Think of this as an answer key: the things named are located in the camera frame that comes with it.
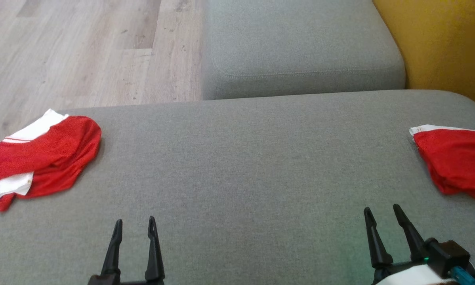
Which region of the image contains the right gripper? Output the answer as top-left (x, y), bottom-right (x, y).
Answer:
top-left (363, 204), bottom-right (475, 285)

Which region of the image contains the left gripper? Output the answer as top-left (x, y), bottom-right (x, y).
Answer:
top-left (88, 216), bottom-right (166, 285)

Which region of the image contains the red white basketball jersey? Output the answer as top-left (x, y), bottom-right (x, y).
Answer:
top-left (0, 109), bottom-right (102, 212)

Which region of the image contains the folded red white jersey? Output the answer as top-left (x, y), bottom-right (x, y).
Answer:
top-left (409, 124), bottom-right (475, 204)

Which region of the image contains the grey fabric sofa seat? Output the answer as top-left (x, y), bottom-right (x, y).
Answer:
top-left (0, 89), bottom-right (475, 285)

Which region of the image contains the yellow sofa backrest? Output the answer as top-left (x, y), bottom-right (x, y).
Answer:
top-left (372, 0), bottom-right (475, 115)

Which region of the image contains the grey sofa seat section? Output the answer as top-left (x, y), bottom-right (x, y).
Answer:
top-left (202, 0), bottom-right (406, 100)

